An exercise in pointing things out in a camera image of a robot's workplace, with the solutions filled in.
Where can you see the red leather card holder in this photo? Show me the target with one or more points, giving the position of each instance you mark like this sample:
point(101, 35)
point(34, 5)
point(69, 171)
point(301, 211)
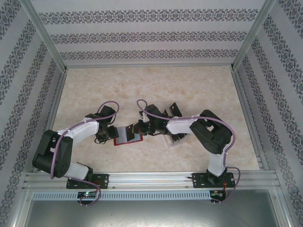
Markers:
point(122, 136)

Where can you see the black VIP card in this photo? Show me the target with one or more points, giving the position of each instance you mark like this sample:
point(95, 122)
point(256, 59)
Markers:
point(184, 135)
point(175, 109)
point(176, 137)
point(130, 133)
point(166, 113)

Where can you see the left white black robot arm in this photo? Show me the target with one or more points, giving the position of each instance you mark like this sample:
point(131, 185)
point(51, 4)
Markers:
point(82, 130)

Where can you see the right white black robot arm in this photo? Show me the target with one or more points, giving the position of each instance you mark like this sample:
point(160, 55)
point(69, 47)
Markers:
point(180, 127)

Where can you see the clear acrylic card stand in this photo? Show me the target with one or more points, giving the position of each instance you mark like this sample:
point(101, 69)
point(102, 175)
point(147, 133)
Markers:
point(172, 144)

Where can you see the aluminium thin edge strip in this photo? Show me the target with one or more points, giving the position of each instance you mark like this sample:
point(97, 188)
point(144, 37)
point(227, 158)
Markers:
point(151, 67)

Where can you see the grey metal panel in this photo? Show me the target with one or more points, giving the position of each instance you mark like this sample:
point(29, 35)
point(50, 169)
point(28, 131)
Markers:
point(151, 215)

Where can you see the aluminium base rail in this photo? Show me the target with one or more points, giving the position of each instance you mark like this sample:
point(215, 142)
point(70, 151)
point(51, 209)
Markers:
point(151, 179)

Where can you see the aluminium side rail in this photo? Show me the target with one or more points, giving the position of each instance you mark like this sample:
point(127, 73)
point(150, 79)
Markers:
point(246, 106)
point(54, 106)

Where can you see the aluminium frame post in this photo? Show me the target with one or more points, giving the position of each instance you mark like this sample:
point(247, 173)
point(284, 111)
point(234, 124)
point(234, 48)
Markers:
point(45, 35)
point(251, 35)

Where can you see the aluminium frame bar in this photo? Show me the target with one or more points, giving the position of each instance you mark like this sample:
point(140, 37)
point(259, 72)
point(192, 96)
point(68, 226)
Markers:
point(20, 212)
point(281, 208)

